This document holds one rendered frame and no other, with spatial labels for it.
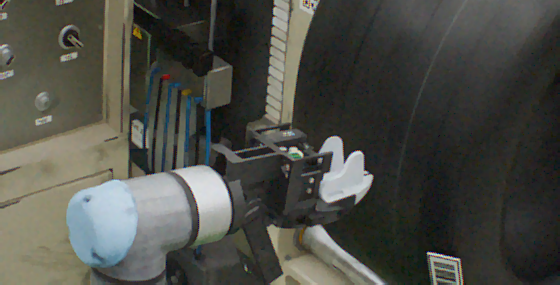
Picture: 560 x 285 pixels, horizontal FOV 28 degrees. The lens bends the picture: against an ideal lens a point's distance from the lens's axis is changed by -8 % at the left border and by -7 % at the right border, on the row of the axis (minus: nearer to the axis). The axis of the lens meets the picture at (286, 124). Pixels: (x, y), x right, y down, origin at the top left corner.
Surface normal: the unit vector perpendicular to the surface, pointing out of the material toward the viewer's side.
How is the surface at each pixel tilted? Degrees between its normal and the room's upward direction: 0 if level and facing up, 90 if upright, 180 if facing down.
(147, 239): 87
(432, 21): 57
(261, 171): 90
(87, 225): 83
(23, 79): 90
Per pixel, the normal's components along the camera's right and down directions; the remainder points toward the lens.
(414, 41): -0.65, -0.21
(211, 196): 0.55, -0.36
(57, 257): 0.62, 0.41
